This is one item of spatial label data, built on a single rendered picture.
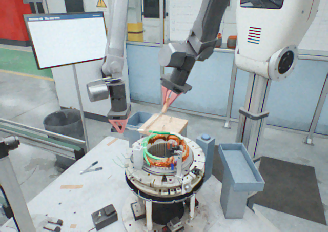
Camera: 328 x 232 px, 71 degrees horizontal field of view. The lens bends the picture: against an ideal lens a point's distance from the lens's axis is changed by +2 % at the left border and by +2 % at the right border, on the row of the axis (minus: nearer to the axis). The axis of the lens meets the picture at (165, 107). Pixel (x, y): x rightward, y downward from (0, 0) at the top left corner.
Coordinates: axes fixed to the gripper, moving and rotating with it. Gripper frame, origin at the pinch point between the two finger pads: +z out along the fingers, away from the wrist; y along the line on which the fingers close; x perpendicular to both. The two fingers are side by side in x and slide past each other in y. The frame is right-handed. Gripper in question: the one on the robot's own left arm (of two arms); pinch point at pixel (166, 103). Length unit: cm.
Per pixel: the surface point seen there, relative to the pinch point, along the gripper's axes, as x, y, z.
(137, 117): 35, -24, 37
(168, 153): -9.7, 10.6, 10.2
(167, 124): 29.9, -3.7, 26.3
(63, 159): 69, -97, 156
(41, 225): -25, -21, 68
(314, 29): 224, 44, -46
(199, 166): 3.0, 21.1, 17.0
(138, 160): -9.3, 1.8, 21.2
